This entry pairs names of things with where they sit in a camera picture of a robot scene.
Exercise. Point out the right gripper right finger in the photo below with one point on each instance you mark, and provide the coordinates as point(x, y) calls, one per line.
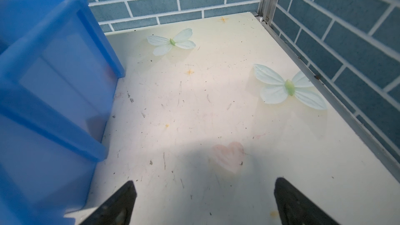
point(295, 208)

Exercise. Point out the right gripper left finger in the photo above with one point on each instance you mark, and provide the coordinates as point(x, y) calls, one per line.
point(116, 210)

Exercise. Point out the blue three-compartment bin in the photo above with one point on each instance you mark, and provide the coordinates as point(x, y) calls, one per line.
point(58, 79)

